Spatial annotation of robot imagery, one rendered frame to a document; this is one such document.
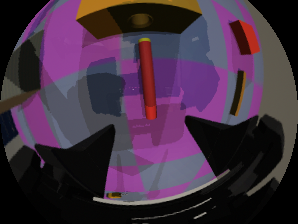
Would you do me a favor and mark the red rectangular block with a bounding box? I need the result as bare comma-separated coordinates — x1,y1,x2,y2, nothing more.
229,20,261,55

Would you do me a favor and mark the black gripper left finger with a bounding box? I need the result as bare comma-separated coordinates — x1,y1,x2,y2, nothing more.
35,124,116,198

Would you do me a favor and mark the orange flat bar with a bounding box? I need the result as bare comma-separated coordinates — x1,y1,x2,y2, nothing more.
230,69,246,116

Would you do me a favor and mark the red cylindrical rod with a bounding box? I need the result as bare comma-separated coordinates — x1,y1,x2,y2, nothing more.
138,37,157,120

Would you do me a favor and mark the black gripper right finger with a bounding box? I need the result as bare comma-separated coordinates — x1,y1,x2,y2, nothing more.
185,115,258,177

